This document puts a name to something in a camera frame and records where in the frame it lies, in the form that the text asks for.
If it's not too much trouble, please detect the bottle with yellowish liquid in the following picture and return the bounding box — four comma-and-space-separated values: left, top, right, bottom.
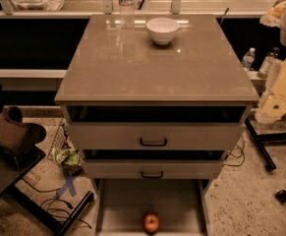
257, 47, 279, 79

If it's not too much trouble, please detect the black floor cable left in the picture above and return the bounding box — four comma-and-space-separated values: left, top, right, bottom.
21, 176, 93, 230

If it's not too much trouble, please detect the white ceramic bowl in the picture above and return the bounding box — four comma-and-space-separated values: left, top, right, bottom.
145, 18, 180, 45

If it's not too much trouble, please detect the top grey drawer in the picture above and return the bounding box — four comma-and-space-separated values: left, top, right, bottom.
67, 123, 245, 150

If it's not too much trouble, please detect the black side table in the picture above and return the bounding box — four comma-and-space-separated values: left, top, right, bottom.
0, 147, 93, 236

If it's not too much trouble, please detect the small water bottle white cap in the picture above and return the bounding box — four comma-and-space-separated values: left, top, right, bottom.
241, 47, 256, 71

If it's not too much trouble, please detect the wire mesh basket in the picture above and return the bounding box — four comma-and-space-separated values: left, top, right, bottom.
47, 118, 68, 160

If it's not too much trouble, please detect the black floor cable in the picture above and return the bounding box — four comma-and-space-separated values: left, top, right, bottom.
223, 135, 247, 168
21, 176, 93, 230

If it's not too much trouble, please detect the bottom grey open drawer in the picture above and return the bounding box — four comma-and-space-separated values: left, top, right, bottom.
95, 179, 210, 236

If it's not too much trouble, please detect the middle grey drawer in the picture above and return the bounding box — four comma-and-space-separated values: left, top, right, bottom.
82, 159, 223, 179

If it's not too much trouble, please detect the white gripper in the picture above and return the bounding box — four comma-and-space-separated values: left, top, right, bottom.
255, 59, 286, 124

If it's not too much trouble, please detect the clear water bottle on counter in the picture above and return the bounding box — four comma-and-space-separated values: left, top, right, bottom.
118, 0, 135, 29

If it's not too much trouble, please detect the grey drawer cabinet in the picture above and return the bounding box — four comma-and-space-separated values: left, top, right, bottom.
55, 15, 258, 236

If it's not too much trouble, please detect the dark brown curved object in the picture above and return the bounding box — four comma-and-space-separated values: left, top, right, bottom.
0, 106, 46, 167

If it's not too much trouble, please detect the green snack bag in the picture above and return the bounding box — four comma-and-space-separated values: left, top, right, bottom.
51, 147, 83, 176

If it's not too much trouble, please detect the black floor cable right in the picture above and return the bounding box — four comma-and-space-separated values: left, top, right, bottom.
223, 135, 247, 168

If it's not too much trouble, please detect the red apple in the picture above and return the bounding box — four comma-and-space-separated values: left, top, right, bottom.
143, 212, 160, 234

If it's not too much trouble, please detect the black table leg right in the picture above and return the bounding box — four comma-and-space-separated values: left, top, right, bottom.
245, 119, 286, 172

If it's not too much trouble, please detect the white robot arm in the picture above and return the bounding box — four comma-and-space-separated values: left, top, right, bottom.
255, 0, 286, 124

